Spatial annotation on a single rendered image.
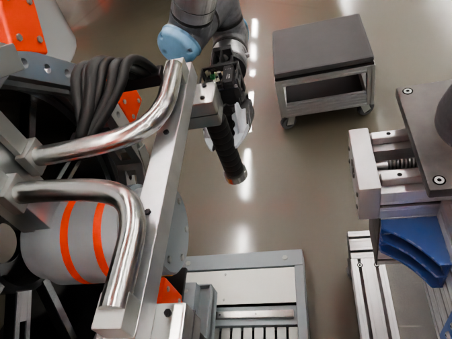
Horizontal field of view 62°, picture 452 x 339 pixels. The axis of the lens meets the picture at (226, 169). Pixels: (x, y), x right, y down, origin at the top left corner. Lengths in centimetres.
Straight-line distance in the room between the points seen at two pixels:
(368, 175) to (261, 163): 111
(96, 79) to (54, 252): 24
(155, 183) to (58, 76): 26
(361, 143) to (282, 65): 100
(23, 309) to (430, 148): 66
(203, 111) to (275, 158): 118
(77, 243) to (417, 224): 53
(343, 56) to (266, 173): 57
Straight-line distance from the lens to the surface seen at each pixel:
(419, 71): 211
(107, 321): 34
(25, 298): 69
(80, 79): 56
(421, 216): 72
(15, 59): 56
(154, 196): 42
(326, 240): 147
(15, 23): 59
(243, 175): 69
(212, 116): 57
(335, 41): 174
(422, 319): 115
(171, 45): 69
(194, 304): 121
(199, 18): 66
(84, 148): 49
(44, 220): 56
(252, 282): 134
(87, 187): 43
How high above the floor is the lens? 128
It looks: 47 degrees down
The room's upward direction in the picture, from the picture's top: 22 degrees counter-clockwise
